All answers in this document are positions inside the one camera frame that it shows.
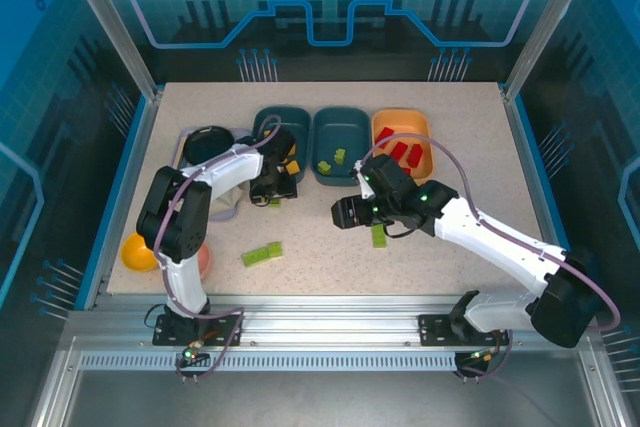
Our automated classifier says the teal plastic container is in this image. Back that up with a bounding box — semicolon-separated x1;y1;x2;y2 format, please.
252;105;314;186
311;105;372;188

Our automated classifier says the orange plastic container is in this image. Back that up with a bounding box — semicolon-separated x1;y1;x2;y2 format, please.
370;108;434;186

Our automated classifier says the lavender plastic tray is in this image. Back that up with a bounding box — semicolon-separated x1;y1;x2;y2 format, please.
172;126;254;222

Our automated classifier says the black bowl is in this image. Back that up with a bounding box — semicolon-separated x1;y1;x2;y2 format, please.
183;125;237;164

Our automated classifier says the pink bowl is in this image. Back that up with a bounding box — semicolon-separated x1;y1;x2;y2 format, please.
197;242;214;278

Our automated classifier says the yellow bowl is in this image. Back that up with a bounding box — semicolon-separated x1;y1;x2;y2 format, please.
121;232;161;272

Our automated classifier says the small circuit board green light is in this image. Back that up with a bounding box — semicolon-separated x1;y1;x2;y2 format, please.
457;346;501;366
180;340;211;363

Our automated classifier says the grey metal shelf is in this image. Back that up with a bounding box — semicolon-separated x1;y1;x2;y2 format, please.
27;336;631;427

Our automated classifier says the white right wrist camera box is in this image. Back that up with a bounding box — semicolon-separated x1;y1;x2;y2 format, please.
352;158;377;201

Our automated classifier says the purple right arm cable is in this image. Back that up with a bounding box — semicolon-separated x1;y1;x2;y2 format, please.
362;132;622;382

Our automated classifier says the aluminium mounting rail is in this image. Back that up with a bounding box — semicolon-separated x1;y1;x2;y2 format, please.
64;295;601;348

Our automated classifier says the blue table side rail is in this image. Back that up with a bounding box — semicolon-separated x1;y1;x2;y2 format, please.
504;91;592;311
73;91;161;311

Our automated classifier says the slotted grey cable duct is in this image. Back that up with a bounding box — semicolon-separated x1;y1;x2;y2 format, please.
78;351;459;372

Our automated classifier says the aluminium frame post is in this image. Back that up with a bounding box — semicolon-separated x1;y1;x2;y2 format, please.
502;0;601;103
55;0;164;103

